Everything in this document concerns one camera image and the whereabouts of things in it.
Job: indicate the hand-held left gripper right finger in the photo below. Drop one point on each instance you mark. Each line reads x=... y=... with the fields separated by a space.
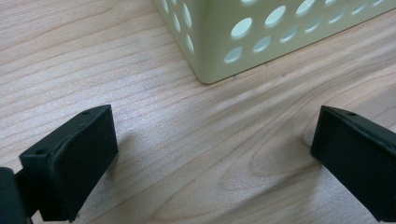
x=358 y=161

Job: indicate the pale green perforated plastic basket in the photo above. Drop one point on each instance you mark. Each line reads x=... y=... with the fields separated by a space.
x=211 y=46

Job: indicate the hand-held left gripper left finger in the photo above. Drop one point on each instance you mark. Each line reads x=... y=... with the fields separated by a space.
x=71 y=161

